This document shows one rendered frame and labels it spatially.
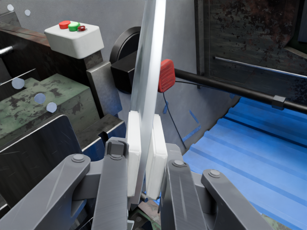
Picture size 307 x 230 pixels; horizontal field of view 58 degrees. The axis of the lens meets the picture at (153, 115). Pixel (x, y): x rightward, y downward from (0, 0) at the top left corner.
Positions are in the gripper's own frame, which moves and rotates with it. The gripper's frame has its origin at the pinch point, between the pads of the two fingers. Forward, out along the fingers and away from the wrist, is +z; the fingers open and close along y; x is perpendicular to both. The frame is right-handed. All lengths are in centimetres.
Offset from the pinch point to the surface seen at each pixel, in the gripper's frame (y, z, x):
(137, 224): 3.4, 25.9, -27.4
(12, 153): -16.9, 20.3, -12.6
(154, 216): 12, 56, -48
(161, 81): 5.4, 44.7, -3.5
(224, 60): 61, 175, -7
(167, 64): 6.2, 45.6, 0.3
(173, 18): 20, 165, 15
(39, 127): -14.1, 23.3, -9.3
